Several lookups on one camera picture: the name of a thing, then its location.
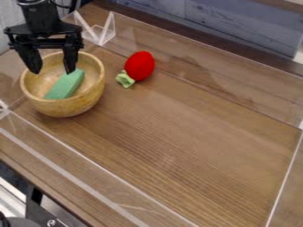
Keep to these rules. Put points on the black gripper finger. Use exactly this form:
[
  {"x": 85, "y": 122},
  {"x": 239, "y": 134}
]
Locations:
[
  {"x": 70, "y": 57},
  {"x": 29, "y": 55}
]

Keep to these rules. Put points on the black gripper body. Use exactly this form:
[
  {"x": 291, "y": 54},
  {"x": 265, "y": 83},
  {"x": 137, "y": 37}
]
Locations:
[{"x": 44, "y": 30}]

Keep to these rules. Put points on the green rectangular block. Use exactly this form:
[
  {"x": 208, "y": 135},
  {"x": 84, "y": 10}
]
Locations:
[{"x": 65, "y": 85}]

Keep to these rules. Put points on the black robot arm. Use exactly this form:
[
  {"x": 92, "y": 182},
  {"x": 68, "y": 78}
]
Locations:
[{"x": 44, "y": 32}]

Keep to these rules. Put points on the brown wooden bowl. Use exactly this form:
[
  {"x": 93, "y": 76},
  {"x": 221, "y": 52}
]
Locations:
[{"x": 36, "y": 84}]

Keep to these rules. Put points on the red plush strawberry toy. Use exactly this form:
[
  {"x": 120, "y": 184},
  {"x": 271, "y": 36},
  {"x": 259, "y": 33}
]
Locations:
[{"x": 137, "y": 69}]

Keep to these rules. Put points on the blue grey couch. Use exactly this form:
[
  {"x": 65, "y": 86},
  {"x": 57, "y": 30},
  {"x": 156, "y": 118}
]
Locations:
[{"x": 245, "y": 21}]

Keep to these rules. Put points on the clear acrylic corner bracket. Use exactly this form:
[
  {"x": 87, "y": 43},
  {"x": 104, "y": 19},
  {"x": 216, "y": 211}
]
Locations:
[{"x": 96, "y": 34}]

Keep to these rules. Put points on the black stand with cable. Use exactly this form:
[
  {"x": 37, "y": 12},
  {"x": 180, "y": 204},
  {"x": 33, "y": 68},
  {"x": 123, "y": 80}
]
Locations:
[{"x": 36, "y": 217}]

